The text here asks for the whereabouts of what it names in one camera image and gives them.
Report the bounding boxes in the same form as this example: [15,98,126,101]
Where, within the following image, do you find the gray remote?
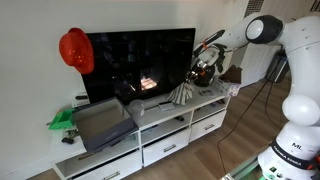
[158,101,176,112]

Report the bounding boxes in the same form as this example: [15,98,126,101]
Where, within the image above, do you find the cardboard box with purple label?
[213,64,243,98]

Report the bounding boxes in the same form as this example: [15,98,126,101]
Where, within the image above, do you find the narrow white drawer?
[190,109,228,143]

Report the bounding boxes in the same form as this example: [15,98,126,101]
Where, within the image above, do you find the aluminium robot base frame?
[219,155,268,180]

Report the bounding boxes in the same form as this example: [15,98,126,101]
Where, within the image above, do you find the green plastic container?
[46,109,76,131]

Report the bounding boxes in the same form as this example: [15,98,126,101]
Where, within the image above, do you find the dark blue shoebox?
[71,96,140,153]

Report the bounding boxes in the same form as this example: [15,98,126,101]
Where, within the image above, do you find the medium white drawer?
[142,128,192,167]

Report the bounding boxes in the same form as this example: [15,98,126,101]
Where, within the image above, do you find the white TV stand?
[49,77,234,180]

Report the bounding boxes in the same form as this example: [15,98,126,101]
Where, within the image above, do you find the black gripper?
[185,60,211,84]

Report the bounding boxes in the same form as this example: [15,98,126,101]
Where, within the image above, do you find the striped towel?
[166,81,195,106]

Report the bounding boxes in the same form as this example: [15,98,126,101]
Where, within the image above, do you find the red sparkly hat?
[58,27,95,75]

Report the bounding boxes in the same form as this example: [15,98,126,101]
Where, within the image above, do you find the small black gadget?
[61,136,75,145]

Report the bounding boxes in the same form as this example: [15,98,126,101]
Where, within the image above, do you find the dark plant pot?
[194,64,216,88]

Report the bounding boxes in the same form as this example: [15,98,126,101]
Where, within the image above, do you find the black flat screen television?
[80,27,197,106]

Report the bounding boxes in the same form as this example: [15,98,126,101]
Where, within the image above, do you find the green leafy plant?
[193,29,228,73]

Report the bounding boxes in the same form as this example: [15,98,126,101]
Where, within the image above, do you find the long black cable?
[216,44,284,175]

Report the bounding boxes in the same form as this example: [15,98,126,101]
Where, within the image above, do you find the wide white drawer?
[69,149,143,180]

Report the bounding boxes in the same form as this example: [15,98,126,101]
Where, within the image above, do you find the white wall vent grille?
[243,0,265,18]

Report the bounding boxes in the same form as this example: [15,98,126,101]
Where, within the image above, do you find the dark gray box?
[266,49,290,84]

